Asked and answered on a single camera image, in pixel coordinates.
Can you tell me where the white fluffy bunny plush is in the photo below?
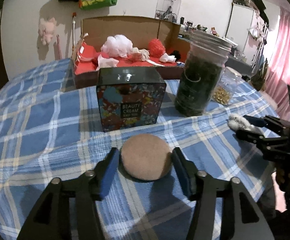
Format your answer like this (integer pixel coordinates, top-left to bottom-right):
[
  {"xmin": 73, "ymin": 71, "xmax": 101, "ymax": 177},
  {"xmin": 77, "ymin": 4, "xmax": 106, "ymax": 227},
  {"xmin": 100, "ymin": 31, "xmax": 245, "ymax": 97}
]
[{"xmin": 227, "ymin": 113, "xmax": 264, "ymax": 134}]

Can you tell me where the brown round powder puff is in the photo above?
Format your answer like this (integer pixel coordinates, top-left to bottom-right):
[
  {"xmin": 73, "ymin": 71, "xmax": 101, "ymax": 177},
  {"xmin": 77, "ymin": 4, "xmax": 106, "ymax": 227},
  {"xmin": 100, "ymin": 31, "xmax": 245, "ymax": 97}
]
[{"xmin": 121, "ymin": 134, "xmax": 172, "ymax": 181}]

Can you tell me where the red foam net sleeve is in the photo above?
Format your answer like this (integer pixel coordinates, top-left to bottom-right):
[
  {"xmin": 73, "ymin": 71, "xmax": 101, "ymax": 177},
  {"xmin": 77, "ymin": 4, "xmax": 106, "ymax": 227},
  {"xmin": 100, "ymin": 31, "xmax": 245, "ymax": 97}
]
[{"xmin": 148, "ymin": 39, "xmax": 166, "ymax": 58}]

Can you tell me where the white mesh bath pouf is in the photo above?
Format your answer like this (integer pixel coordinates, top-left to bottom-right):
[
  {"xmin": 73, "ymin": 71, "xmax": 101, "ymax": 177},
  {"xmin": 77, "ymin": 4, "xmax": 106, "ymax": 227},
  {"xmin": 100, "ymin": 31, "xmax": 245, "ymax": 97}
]
[{"xmin": 101, "ymin": 35, "xmax": 133, "ymax": 58}]

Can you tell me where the pink curtain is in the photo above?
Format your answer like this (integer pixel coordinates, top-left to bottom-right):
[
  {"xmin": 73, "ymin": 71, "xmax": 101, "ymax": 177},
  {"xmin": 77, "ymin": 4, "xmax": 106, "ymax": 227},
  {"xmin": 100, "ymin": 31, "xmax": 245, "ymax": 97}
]
[{"xmin": 265, "ymin": 7, "xmax": 290, "ymax": 121}]

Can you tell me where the jar of gold capsules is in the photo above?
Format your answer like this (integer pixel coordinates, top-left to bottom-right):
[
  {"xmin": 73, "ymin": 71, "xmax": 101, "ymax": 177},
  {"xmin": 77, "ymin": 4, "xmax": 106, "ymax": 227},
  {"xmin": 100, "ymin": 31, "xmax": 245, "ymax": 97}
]
[{"xmin": 212, "ymin": 67, "xmax": 242, "ymax": 106}]

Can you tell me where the dark cloth covered table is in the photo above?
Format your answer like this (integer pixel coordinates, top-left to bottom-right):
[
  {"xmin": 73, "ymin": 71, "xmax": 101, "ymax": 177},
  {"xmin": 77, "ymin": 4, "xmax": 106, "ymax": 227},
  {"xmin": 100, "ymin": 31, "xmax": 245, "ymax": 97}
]
[{"xmin": 173, "ymin": 34, "xmax": 255, "ymax": 77}]

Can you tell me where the blue plaid blanket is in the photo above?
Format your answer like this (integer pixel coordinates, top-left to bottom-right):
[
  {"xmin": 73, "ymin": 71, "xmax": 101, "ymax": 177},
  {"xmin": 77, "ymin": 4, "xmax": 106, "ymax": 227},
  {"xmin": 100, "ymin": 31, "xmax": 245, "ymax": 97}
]
[{"xmin": 0, "ymin": 59, "xmax": 277, "ymax": 239}]

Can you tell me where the glass jar of dark tea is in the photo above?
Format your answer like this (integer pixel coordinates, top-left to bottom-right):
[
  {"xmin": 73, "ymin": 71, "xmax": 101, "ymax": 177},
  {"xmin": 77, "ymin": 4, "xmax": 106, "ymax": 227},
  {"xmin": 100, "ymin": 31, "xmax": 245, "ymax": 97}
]
[{"xmin": 175, "ymin": 31, "xmax": 232, "ymax": 116}]

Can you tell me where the white wardrobe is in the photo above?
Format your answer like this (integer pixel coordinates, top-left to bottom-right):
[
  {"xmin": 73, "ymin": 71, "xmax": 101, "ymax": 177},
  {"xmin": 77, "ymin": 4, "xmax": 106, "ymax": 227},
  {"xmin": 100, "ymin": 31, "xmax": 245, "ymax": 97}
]
[{"xmin": 225, "ymin": 0, "xmax": 269, "ymax": 66}]

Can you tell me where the black pompom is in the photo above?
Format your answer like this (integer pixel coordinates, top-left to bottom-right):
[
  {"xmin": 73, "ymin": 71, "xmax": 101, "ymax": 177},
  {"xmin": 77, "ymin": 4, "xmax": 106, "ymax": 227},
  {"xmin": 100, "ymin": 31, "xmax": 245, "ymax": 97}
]
[{"xmin": 169, "ymin": 50, "xmax": 181, "ymax": 61}]

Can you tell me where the floral beauty cream box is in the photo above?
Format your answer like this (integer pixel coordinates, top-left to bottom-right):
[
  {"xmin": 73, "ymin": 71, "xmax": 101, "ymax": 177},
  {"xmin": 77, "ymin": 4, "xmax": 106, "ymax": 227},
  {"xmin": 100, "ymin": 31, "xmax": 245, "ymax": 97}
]
[{"xmin": 96, "ymin": 67, "xmax": 167, "ymax": 132}]

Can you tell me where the cream scrunchie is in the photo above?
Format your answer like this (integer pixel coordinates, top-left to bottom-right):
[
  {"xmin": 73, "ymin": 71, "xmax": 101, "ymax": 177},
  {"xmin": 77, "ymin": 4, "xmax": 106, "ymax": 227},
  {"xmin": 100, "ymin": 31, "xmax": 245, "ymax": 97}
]
[{"xmin": 130, "ymin": 47, "xmax": 150, "ymax": 62}]

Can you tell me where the pink folded umbrella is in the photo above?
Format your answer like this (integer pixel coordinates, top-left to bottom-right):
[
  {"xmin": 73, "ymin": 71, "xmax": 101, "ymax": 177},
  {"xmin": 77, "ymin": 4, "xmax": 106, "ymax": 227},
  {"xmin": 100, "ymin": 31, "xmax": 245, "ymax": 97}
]
[{"xmin": 56, "ymin": 34, "xmax": 62, "ymax": 60}]

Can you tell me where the translucent pink pad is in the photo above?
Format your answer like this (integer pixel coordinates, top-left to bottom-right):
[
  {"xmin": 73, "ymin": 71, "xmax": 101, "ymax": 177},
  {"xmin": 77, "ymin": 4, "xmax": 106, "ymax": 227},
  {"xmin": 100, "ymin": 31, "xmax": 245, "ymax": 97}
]
[{"xmin": 96, "ymin": 55, "xmax": 119, "ymax": 71}]

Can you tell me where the brown cardboard box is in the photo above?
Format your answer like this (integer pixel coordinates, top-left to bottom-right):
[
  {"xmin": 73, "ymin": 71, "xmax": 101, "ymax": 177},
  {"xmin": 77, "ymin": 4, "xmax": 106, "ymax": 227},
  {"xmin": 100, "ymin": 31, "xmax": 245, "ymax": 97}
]
[{"xmin": 71, "ymin": 16, "xmax": 190, "ymax": 89}]

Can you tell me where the wall mirror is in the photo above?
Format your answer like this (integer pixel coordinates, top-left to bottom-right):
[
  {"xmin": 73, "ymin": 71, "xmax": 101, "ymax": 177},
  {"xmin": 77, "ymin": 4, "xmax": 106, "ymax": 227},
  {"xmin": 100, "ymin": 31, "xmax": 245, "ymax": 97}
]
[{"xmin": 155, "ymin": 0, "xmax": 181, "ymax": 23}]

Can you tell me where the pale pink plush on wall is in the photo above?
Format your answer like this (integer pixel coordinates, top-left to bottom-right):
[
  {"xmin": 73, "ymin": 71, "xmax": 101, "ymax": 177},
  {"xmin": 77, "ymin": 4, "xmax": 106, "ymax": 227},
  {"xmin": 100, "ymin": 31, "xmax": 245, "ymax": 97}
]
[{"xmin": 38, "ymin": 17, "xmax": 57, "ymax": 46}]

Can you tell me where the orange handled stick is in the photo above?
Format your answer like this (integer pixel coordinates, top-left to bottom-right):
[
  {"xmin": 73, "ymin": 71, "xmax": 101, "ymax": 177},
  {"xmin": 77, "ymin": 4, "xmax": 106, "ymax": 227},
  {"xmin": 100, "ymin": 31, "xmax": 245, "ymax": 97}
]
[{"xmin": 72, "ymin": 12, "xmax": 77, "ymax": 50}]

